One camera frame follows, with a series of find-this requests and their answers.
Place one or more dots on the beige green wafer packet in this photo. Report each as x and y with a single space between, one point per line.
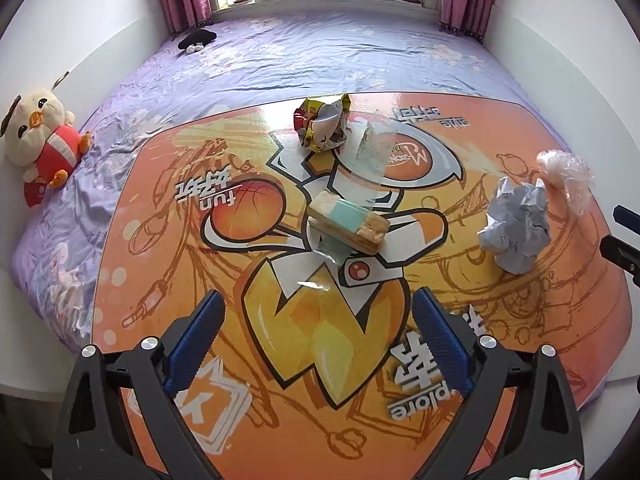
350 222

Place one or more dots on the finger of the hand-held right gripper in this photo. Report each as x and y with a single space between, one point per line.
622 257
627 217

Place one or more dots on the clear plastic bag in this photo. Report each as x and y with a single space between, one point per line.
565 170

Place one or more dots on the white paper ball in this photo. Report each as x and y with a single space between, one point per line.
515 225

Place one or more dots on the chick plush toy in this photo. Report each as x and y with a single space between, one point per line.
42 140

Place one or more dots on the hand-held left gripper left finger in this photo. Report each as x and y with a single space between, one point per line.
195 345

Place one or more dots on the black cloth item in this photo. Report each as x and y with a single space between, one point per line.
197 39

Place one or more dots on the clear plastic film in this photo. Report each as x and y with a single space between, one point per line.
370 152

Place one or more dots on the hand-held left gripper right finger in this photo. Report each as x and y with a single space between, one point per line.
442 345

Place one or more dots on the yellow silver snack wrapper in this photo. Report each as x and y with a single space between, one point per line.
322 125

